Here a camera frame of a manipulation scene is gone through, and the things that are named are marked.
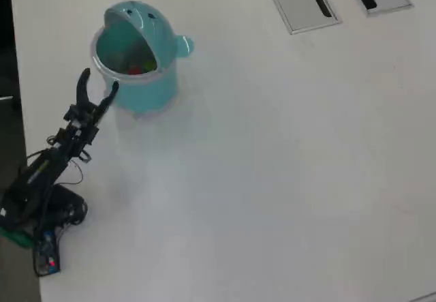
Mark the teal whale-shaped bin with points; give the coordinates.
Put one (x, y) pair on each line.
(143, 90)

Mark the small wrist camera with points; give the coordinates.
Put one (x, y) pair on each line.
(71, 112)

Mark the blue circuit board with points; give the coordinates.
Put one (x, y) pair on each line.
(47, 252)

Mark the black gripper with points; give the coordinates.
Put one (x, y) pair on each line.
(83, 121)

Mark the green table clamp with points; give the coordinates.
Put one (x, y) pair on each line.
(17, 239)

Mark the red lego block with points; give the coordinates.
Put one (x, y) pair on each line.
(135, 71)

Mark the green lego block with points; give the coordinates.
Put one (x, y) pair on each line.
(150, 65)

